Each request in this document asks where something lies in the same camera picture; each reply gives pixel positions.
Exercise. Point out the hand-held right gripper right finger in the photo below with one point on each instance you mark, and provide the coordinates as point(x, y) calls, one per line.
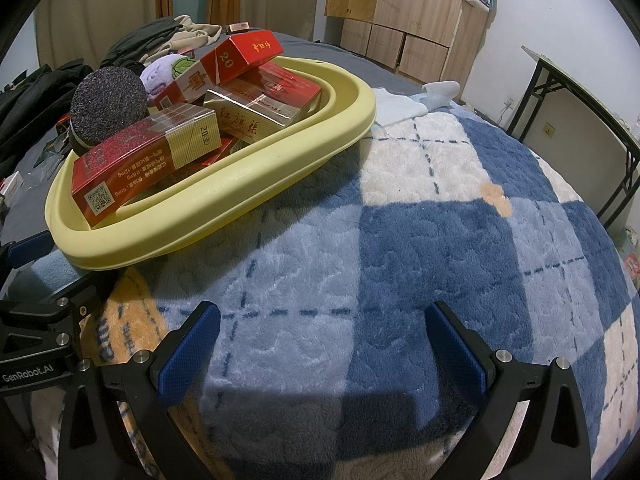
point(455, 350)

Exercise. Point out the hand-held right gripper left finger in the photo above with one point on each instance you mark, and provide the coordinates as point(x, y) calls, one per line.
point(190, 345)

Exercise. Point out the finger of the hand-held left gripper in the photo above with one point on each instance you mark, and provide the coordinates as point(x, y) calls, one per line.
point(30, 249)

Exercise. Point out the red gold checkered cigarette pack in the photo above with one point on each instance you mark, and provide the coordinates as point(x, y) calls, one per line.
point(140, 160)

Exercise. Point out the black jar with sparkly lid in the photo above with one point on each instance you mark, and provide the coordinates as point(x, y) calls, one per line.
point(107, 105)

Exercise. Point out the yellow plastic basin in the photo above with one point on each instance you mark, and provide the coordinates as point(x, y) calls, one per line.
point(300, 160)

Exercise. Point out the purple plush toy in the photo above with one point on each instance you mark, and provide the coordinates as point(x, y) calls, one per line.
point(162, 72)

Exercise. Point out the red white cigarette pack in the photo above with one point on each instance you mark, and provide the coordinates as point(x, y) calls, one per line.
point(192, 82)

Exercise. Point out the gold cigarette pack red lettering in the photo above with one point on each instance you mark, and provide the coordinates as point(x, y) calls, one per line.
point(250, 120)

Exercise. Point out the large red patterned box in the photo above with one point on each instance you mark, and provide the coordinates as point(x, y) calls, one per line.
point(292, 85)

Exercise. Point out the blue white plaid blanket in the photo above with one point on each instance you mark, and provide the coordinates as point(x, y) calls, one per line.
point(400, 260)

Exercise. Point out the black garment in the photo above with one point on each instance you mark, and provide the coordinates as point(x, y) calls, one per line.
point(30, 95)

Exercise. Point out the pile of clothes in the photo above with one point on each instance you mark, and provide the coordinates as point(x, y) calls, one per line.
point(150, 35)

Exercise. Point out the beige curtain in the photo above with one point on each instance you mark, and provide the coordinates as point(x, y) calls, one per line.
point(100, 10)

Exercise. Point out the light blue cloth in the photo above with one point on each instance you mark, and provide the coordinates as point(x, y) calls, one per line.
point(400, 105)

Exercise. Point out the black folding table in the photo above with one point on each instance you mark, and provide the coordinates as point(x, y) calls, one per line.
point(575, 110)

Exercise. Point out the small copper box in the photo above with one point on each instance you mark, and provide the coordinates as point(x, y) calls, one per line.
point(239, 27)

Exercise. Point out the wooden wardrobe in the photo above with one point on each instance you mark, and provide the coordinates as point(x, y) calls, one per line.
point(415, 5)

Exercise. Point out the wall socket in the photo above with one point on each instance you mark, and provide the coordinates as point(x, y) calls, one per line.
point(550, 130)

